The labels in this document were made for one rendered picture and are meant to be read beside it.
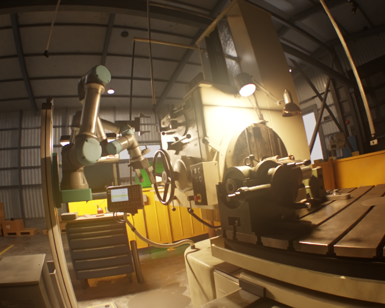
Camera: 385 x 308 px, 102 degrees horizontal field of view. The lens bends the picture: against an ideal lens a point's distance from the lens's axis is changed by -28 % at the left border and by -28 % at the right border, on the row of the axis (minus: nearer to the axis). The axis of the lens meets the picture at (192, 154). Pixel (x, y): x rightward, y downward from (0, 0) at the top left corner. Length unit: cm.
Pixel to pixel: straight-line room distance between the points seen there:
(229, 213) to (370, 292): 70
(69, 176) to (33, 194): 1384
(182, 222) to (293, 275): 368
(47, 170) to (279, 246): 115
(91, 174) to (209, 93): 229
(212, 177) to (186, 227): 322
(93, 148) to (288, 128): 156
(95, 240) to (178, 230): 197
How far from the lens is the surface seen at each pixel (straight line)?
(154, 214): 410
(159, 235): 418
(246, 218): 93
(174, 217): 424
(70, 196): 107
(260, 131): 150
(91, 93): 113
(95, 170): 327
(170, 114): 169
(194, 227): 445
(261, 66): 202
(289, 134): 195
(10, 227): 827
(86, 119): 106
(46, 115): 132
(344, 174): 339
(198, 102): 144
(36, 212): 1492
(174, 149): 172
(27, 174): 1501
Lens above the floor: 125
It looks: 7 degrees up
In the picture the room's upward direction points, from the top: 8 degrees counter-clockwise
